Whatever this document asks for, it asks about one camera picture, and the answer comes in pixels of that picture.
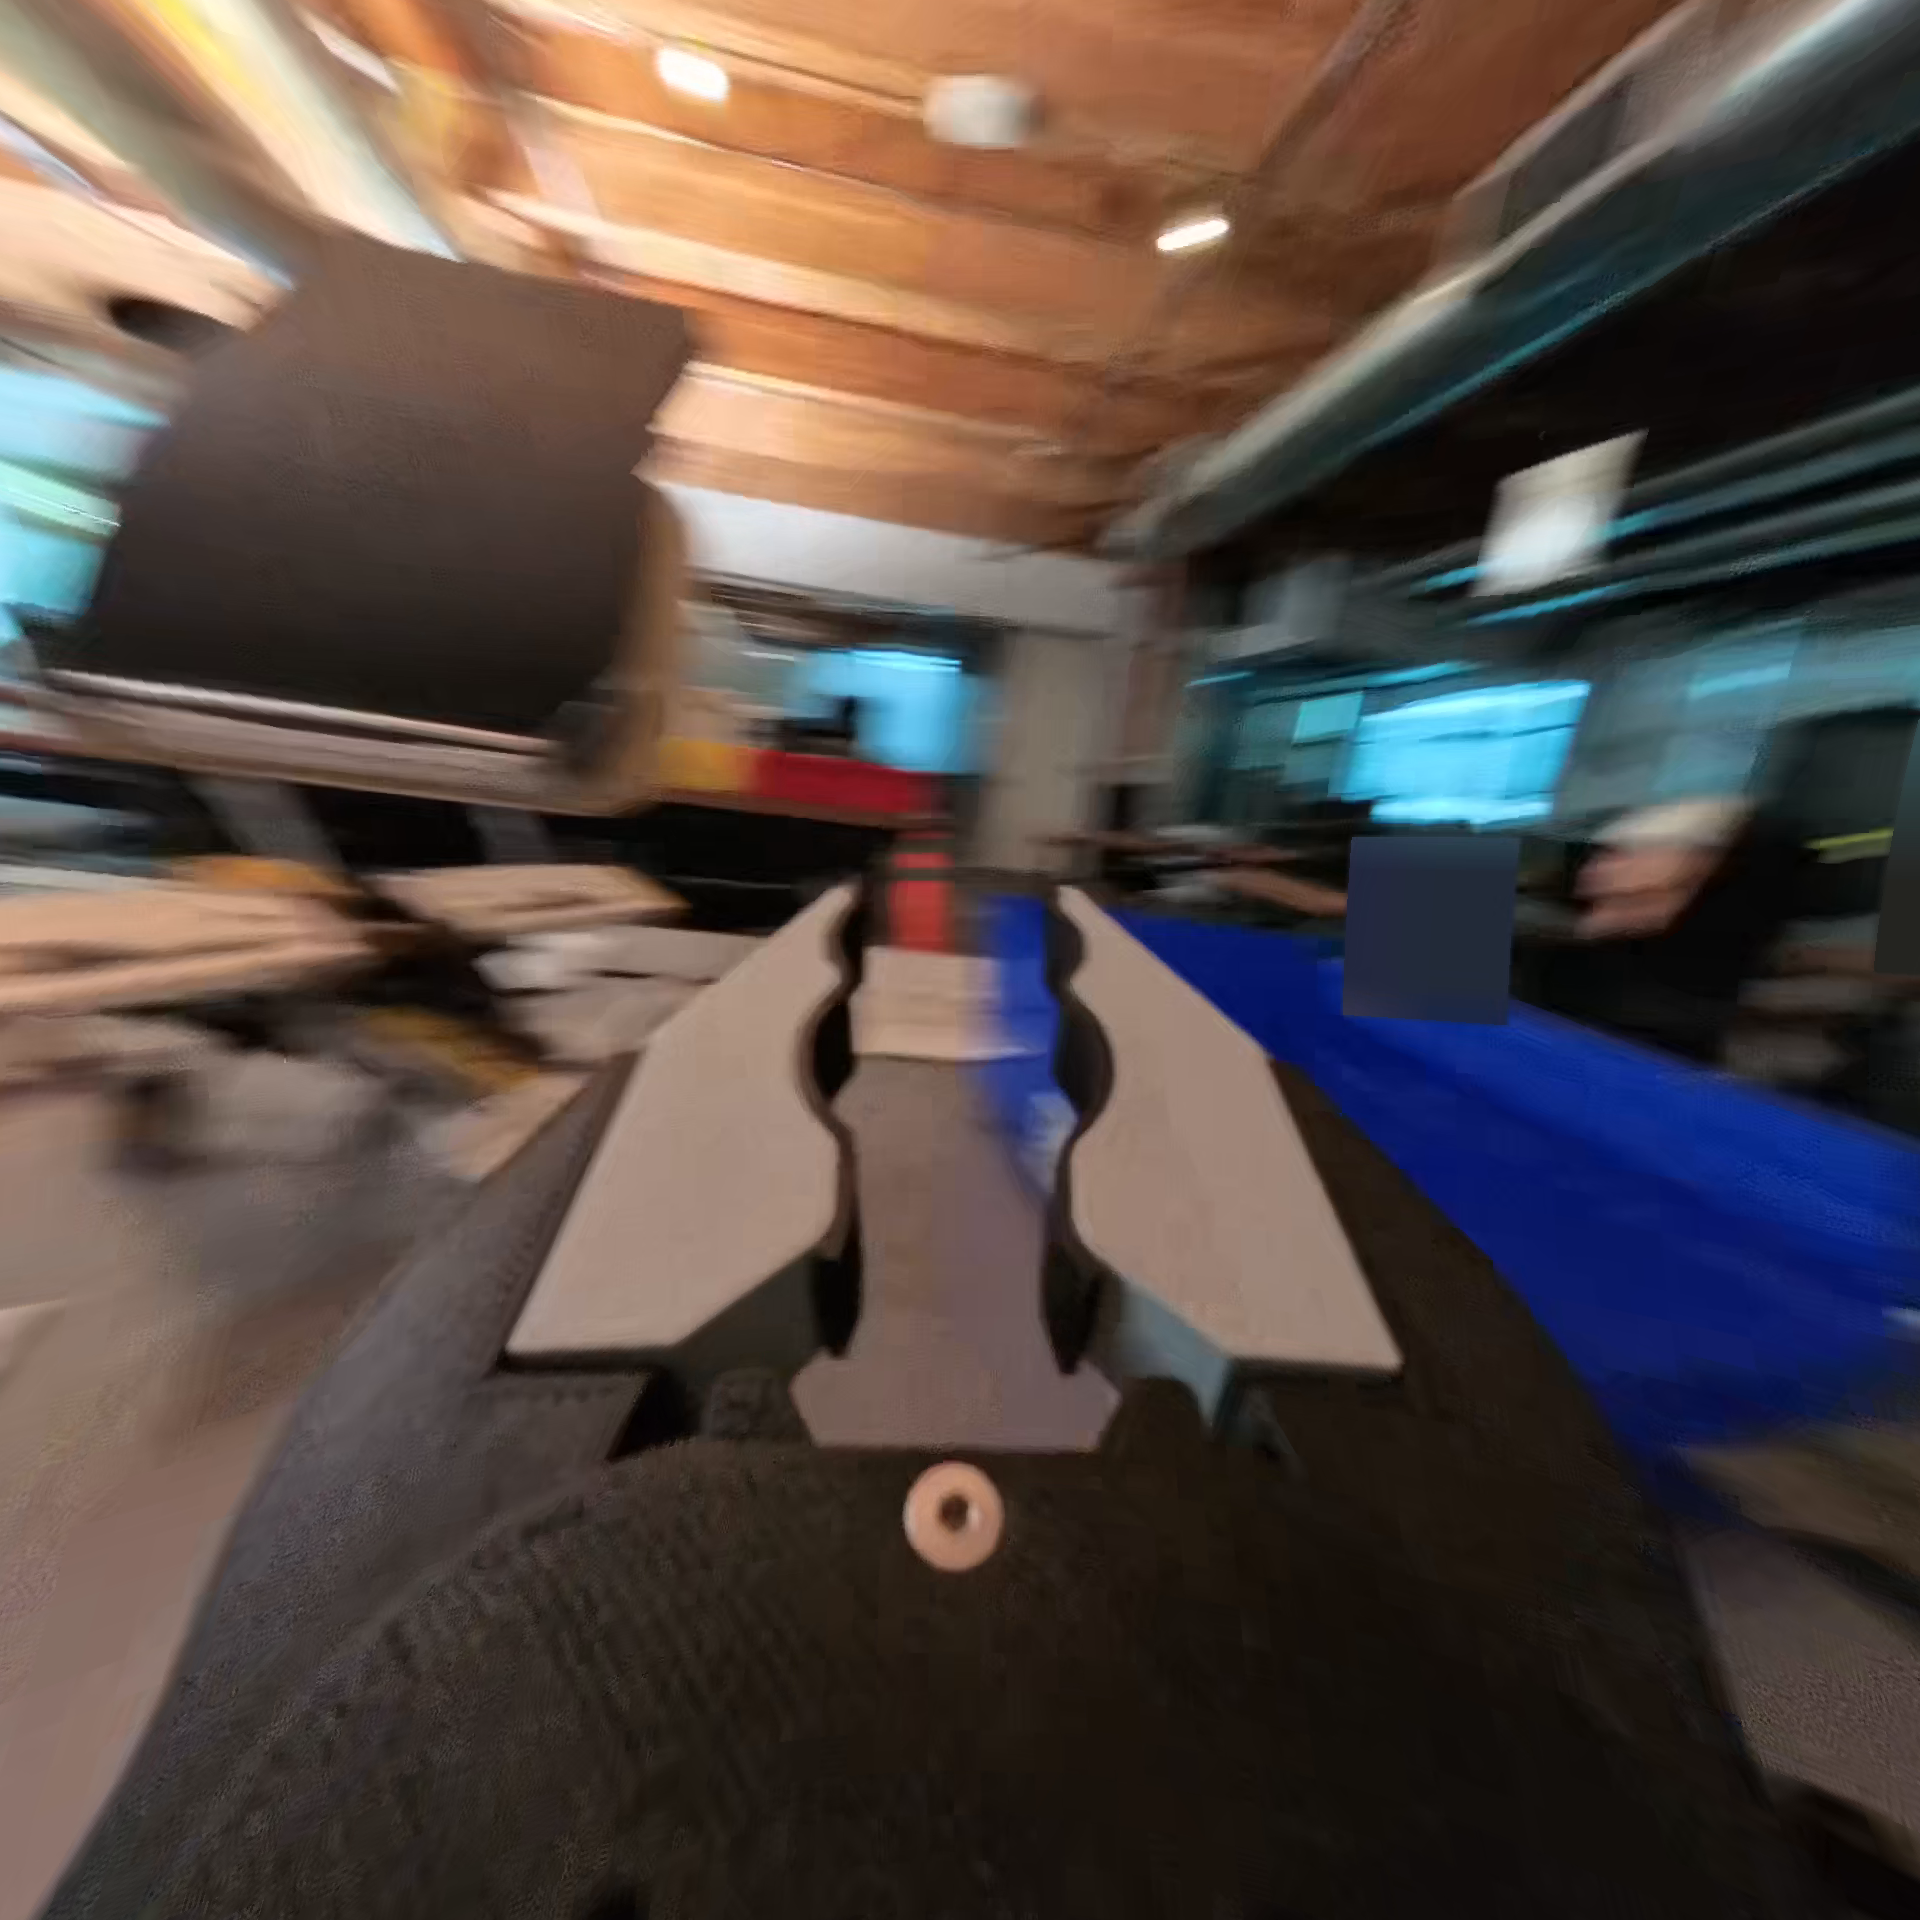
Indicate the orange traffic cone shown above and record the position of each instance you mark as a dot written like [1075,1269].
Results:
[920,904]

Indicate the blue plastic bin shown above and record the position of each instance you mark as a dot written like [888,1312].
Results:
[1500,1141]

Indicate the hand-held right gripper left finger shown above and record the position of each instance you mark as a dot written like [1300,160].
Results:
[705,1184]

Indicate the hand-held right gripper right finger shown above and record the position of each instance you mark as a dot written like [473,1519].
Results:
[1215,1197]

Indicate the yellow plastic bin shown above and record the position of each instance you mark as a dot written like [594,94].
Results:
[705,764]

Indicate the black tablet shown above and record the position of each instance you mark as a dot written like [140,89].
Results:
[375,479]

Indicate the red plastic bin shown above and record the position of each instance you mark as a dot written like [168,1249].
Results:
[841,782]

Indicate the white yellow lego airplane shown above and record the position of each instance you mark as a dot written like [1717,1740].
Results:
[177,929]

